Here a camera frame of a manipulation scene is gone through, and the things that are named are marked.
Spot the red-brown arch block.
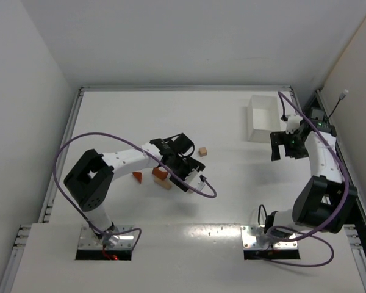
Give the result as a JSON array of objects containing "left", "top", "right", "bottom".
[{"left": 152, "top": 168, "right": 168, "bottom": 181}]

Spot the light wood cube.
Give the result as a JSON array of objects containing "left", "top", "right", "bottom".
[{"left": 198, "top": 146, "right": 207, "bottom": 157}]

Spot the light wood plank block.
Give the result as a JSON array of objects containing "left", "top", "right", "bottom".
[{"left": 154, "top": 178, "right": 171, "bottom": 190}]

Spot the white plastic box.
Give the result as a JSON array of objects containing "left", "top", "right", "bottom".
[{"left": 247, "top": 95, "right": 281, "bottom": 143}]

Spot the red-brown triangle block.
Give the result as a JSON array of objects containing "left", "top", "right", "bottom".
[{"left": 132, "top": 172, "right": 143, "bottom": 184}]

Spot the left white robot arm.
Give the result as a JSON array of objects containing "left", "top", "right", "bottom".
[{"left": 64, "top": 134, "right": 206, "bottom": 237}]

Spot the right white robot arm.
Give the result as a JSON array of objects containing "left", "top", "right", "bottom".
[{"left": 264, "top": 108, "right": 357, "bottom": 239}]

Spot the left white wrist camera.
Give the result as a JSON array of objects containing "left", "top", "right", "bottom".
[{"left": 186, "top": 170, "right": 205, "bottom": 192}]

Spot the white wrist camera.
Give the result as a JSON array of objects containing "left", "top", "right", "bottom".
[
  {"left": 285, "top": 115, "right": 303, "bottom": 134},
  {"left": 186, "top": 170, "right": 205, "bottom": 192}
]

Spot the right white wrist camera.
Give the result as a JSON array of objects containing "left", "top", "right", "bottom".
[{"left": 285, "top": 115, "right": 303, "bottom": 134}]

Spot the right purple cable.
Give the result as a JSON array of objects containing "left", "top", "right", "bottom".
[{"left": 253, "top": 90, "right": 350, "bottom": 267}]

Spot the purple cable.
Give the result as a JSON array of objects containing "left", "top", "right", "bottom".
[
  {"left": 253, "top": 90, "right": 350, "bottom": 267},
  {"left": 54, "top": 132, "right": 217, "bottom": 245}
]

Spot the black cable white plug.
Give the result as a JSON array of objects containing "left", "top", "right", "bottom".
[{"left": 327, "top": 89, "right": 349, "bottom": 121}]

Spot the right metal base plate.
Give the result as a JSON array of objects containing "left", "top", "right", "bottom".
[{"left": 240, "top": 225, "right": 298, "bottom": 252}]

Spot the metal base plate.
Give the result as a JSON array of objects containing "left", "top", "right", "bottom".
[
  {"left": 77, "top": 226, "right": 134, "bottom": 251},
  {"left": 240, "top": 225, "right": 298, "bottom": 252}
]

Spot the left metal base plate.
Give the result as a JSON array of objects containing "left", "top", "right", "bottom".
[{"left": 77, "top": 226, "right": 134, "bottom": 251}]

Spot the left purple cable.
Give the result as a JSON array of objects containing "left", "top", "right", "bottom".
[{"left": 54, "top": 132, "right": 217, "bottom": 245}]

